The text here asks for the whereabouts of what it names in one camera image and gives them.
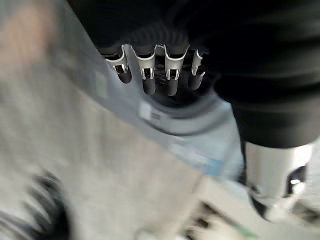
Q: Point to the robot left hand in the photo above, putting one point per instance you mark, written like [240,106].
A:
[250,62]

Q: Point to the round washer door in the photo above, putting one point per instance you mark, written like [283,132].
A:
[175,125]

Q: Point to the white label sticker on washer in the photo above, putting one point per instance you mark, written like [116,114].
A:
[145,111]

